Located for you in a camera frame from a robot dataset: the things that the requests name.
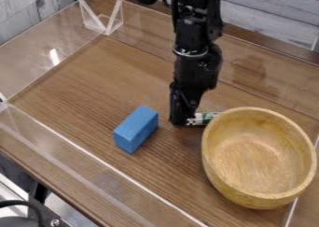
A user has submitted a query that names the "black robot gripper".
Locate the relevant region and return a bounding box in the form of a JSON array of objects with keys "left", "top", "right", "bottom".
[{"left": 170, "top": 45, "right": 223, "bottom": 125}]

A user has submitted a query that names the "green whiteboard marker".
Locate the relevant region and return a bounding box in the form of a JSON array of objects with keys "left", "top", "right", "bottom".
[{"left": 186, "top": 112, "right": 218, "bottom": 126}]

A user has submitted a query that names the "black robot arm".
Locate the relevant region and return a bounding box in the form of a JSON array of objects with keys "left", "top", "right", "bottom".
[{"left": 138, "top": 0, "right": 225, "bottom": 125}]

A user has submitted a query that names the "brown wooden bowl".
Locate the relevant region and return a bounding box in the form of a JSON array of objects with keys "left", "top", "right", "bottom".
[{"left": 202, "top": 106, "right": 318, "bottom": 209}]

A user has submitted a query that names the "blue rectangular block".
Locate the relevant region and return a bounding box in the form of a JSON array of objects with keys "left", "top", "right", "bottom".
[{"left": 114, "top": 106, "right": 159, "bottom": 153}]

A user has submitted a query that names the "clear acrylic corner bracket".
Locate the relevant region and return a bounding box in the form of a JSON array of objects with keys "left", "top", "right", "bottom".
[{"left": 79, "top": 0, "right": 123, "bottom": 36}]

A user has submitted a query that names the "black metal table frame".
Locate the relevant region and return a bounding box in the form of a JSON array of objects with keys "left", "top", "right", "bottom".
[{"left": 0, "top": 153, "right": 72, "bottom": 227}]

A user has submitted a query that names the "black cable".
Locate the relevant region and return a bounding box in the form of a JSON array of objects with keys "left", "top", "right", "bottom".
[{"left": 0, "top": 198, "right": 47, "bottom": 227}]

